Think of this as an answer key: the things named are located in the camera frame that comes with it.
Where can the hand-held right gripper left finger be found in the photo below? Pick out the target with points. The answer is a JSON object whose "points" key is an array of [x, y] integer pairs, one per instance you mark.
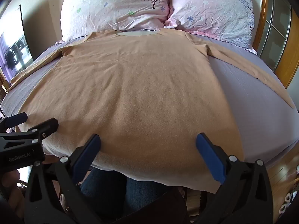
{"points": [[87, 149]]}

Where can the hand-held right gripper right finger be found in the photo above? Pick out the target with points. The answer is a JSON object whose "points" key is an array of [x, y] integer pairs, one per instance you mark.
{"points": [[211, 155]]}

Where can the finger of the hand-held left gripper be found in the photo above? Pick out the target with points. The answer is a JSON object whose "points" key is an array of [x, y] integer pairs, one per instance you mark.
{"points": [[44, 126], [14, 119]]}

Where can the tan long-sleeved shirt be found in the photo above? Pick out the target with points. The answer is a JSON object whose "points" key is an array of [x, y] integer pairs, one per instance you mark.
{"points": [[130, 102]]}

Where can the person's left hand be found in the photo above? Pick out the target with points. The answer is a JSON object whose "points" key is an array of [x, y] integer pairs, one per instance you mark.
{"points": [[10, 186]]}

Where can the person's legs in blue jeans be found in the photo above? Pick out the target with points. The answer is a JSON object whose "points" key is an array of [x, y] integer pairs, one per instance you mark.
{"points": [[121, 191]]}

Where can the bed with lavender sheet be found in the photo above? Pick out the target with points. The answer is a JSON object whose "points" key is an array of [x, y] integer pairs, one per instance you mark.
{"points": [[245, 98]]}

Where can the window with purple curtain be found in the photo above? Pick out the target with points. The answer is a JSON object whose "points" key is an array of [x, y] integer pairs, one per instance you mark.
{"points": [[14, 51]]}

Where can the floral pillow with tree print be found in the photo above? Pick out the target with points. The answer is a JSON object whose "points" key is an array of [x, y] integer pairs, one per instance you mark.
{"points": [[112, 7]]}

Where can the pink floral pillow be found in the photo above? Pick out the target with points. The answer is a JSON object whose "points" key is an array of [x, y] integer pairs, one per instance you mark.
{"points": [[217, 9]]}

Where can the wooden wardrobe with glass door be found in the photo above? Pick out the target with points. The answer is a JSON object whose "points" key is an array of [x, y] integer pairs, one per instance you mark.
{"points": [[278, 23]]}

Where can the wooden glass door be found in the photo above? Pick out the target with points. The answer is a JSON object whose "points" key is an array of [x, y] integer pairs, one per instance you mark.
{"points": [[265, 16]]}

